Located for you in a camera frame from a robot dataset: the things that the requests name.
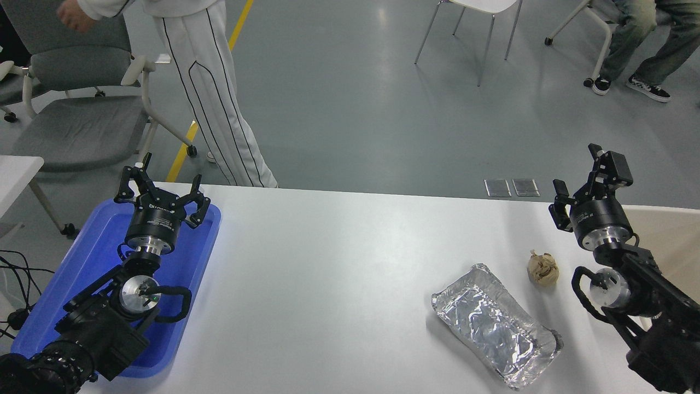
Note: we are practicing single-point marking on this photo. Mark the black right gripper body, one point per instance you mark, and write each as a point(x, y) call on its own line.
point(601, 213)

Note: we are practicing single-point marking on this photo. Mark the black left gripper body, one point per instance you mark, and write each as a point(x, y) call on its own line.
point(156, 221)

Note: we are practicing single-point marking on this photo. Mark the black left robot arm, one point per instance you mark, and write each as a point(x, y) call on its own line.
point(104, 328)

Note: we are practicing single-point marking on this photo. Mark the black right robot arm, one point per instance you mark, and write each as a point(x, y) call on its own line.
point(656, 306)

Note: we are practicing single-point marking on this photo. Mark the person's right hand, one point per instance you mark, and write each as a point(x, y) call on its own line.
point(75, 16)

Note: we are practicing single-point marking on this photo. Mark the metal floor plate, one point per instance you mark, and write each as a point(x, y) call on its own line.
point(526, 187)
point(497, 187)

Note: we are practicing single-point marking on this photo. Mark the blue plastic tray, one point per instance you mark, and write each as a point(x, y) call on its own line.
point(186, 257)

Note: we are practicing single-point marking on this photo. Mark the crumpled tan paper ball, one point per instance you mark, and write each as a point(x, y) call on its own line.
point(543, 269)

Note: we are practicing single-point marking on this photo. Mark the large pale bin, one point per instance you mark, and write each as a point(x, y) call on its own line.
point(675, 232)

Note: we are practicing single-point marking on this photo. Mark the small white table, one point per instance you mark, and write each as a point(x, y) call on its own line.
point(16, 175)

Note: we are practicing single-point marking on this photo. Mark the crumpled foil tray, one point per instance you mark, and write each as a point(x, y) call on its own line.
point(492, 323)

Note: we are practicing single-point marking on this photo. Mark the seated person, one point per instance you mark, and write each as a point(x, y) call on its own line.
point(634, 33)

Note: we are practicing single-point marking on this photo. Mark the grey chair with black castor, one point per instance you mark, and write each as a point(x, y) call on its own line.
point(8, 116)

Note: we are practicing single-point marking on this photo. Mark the white chair with metal legs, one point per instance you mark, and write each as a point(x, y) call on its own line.
point(486, 5)

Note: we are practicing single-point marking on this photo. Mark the grey chair with white frame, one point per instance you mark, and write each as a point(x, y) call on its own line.
point(76, 131)

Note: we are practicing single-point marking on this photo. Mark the white frame chair with castors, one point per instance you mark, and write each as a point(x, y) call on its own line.
point(606, 44)

